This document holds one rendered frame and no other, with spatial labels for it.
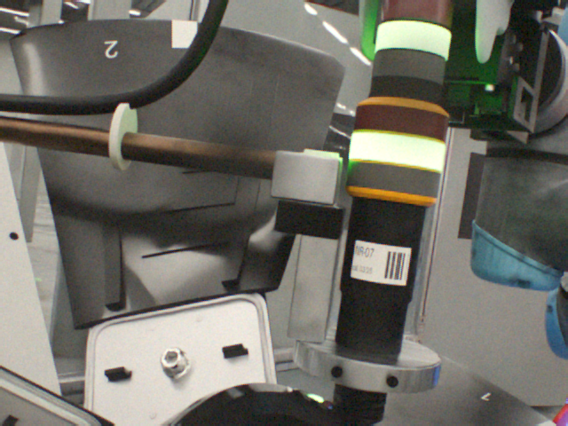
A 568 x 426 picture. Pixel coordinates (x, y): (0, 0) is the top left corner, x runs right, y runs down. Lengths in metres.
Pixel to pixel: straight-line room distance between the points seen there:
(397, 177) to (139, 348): 0.15
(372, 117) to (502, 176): 0.27
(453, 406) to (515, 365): 4.31
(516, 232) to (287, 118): 0.22
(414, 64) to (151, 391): 0.19
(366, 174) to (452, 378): 0.29
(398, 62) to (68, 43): 0.24
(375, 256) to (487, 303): 4.22
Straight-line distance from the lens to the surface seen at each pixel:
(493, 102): 0.38
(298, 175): 0.30
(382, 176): 0.29
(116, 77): 0.43
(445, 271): 4.23
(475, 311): 4.45
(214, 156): 0.31
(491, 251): 0.55
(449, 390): 0.53
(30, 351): 0.54
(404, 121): 0.29
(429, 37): 0.31
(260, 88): 0.42
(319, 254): 0.30
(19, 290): 0.56
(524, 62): 0.41
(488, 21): 0.33
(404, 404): 0.49
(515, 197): 0.54
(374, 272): 0.30
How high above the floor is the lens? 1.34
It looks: 3 degrees down
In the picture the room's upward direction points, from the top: 8 degrees clockwise
